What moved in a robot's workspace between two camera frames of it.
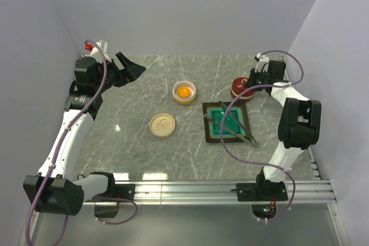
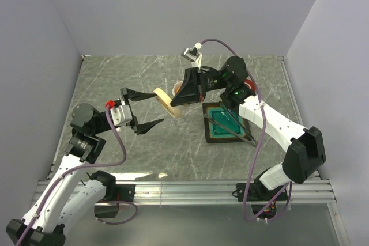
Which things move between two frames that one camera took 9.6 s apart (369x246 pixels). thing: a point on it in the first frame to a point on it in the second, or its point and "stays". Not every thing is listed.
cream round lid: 162,125 to 166,101
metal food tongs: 249,138 stays
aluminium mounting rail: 301,192 stays
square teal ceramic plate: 216,112 stays
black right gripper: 251,82 to 193,89
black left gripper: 131,72 to 134,95
